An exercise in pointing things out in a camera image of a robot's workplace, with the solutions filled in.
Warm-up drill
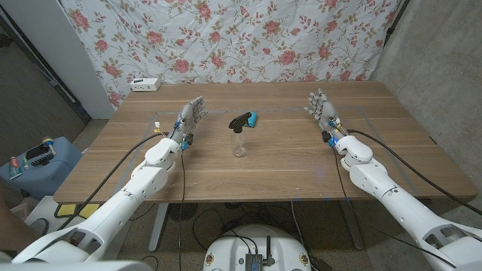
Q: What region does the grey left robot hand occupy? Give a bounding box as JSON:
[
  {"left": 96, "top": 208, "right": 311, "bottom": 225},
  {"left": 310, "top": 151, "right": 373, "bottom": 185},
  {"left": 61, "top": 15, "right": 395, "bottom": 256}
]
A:
[{"left": 169, "top": 96, "right": 209, "bottom": 143}]

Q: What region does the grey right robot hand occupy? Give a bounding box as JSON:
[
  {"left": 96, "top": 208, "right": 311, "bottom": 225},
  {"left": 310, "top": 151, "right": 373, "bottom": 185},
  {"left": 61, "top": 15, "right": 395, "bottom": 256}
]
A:
[{"left": 304, "top": 88, "right": 346, "bottom": 139}]

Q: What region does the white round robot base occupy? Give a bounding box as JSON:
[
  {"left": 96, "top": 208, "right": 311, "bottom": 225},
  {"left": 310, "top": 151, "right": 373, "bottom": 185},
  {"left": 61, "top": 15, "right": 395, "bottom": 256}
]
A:
[{"left": 203, "top": 224, "right": 313, "bottom": 271}]

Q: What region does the white power strip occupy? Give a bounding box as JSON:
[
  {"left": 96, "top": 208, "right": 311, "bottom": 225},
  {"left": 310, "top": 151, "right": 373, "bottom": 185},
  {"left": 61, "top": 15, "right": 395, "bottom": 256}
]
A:
[{"left": 130, "top": 78, "right": 162, "bottom": 93}]

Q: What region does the floral backdrop cloth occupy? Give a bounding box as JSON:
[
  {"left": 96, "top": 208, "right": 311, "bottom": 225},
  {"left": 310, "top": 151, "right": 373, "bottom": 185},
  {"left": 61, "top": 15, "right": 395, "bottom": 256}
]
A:
[{"left": 59, "top": 0, "right": 402, "bottom": 108}]

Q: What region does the black round floor object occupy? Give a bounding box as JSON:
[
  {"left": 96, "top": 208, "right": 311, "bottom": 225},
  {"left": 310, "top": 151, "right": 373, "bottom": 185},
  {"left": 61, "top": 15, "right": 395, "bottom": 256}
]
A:
[{"left": 167, "top": 202, "right": 199, "bottom": 223}]

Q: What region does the black backdrop stand pole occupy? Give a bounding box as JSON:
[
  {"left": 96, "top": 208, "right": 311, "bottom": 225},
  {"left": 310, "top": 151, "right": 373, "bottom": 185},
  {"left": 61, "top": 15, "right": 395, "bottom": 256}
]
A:
[{"left": 383, "top": 0, "right": 411, "bottom": 48}]

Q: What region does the grey table leg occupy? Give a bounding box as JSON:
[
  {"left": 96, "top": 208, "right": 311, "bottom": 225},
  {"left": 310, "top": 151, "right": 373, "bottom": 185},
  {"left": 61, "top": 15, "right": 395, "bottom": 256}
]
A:
[{"left": 338, "top": 199, "right": 365, "bottom": 251}]

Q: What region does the white table leg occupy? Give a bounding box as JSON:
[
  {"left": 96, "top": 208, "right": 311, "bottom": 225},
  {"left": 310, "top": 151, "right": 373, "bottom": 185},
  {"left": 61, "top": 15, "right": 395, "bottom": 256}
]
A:
[{"left": 148, "top": 202, "right": 169, "bottom": 253}]

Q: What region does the black antenna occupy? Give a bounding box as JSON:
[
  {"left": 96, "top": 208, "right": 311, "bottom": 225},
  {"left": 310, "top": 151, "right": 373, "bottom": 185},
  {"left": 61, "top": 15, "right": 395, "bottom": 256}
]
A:
[{"left": 263, "top": 236, "right": 275, "bottom": 266}]

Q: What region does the black power adapter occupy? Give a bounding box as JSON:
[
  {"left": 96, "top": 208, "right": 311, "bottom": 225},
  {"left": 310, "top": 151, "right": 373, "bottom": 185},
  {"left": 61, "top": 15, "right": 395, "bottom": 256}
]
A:
[{"left": 310, "top": 257, "right": 334, "bottom": 271}]

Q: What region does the yellow black floor item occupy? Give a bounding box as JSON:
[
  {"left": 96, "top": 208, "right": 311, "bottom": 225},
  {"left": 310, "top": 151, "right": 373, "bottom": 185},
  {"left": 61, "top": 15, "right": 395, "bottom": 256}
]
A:
[{"left": 54, "top": 202, "right": 101, "bottom": 220}]

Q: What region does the black hair brush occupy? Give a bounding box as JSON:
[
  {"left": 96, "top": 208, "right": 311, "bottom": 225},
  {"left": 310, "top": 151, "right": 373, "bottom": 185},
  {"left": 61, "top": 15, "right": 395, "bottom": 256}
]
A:
[{"left": 25, "top": 144, "right": 52, "bottom": 166}]

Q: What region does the grey electronics box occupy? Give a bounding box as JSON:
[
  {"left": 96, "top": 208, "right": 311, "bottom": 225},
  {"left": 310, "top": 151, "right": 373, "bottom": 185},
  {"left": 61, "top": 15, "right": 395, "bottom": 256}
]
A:
[{"left": 245, "top": 253, "right": 264, "bottom": 271}]

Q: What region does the red green toothpaste tube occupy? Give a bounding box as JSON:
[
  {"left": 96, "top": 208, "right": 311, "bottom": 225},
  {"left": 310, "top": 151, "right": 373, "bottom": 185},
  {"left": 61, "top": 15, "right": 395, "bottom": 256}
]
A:
[{"left": 8, "top": 156, "right": 23, "bottom": 181}]

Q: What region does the white robot torso edge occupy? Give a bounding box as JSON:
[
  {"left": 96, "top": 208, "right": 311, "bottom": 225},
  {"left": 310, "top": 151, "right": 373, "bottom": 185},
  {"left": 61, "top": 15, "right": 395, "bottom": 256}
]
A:
[{"left": 0, "top": 259, "right": 154, "bottom": 271}]

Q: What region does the brown rounded object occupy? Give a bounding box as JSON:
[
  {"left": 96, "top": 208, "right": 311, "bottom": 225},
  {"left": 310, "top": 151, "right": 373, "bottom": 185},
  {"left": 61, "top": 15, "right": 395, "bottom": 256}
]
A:
[{"left": 0, "top": 184, "right": 38, "bottom": 253}]

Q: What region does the left arm thick black cable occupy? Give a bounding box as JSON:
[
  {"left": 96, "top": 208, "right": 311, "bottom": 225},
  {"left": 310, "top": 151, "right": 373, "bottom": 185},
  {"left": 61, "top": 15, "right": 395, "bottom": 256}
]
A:
[{"left": 56, "top": 131, "right": 169, "bottom": 231}]

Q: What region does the arm thick black cable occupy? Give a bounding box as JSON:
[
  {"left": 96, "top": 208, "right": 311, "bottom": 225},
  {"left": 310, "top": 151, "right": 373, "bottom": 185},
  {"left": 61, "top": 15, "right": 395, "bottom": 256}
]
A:
[
  {"left": 56, "top": 131, "right": 169, "bottom": 231},
  {"left": 346, "top": 129, "right": 482, "bottom": 218}
]

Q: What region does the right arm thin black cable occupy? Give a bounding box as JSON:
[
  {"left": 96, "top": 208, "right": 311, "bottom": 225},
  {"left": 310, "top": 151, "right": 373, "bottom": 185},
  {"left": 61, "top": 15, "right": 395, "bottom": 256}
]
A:
[{"left": 331, "top": 145, "right": 459, "bottom": 269}]

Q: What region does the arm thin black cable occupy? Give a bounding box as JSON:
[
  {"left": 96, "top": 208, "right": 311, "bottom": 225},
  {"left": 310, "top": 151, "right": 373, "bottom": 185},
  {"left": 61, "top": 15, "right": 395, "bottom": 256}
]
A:
[
  {"left": 331, "top": 145, "right": 459, "bottom": 269},
  {"left": 177, "top": 148, "right": 188, "bottom": 271}
]

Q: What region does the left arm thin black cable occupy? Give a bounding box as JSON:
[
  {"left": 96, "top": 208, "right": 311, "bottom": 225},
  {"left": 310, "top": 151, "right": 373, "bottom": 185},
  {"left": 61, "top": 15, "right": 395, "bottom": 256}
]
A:
[{"left": 177, "top": 148, "right": 188, "bottom": 271}]

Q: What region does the right arm thick black cable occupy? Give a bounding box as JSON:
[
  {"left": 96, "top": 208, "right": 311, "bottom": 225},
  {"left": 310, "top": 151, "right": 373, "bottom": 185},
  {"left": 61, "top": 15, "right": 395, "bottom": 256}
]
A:
[{"left": 346, "top": 129, "right": 482, "bottom": 218}]

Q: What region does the grey floor cable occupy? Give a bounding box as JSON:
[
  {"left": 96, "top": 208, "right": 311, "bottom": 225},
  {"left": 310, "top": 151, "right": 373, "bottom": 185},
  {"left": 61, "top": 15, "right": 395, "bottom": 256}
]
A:
[{"left": 290, "top": 201, "right": 310, "bottom": 260}]

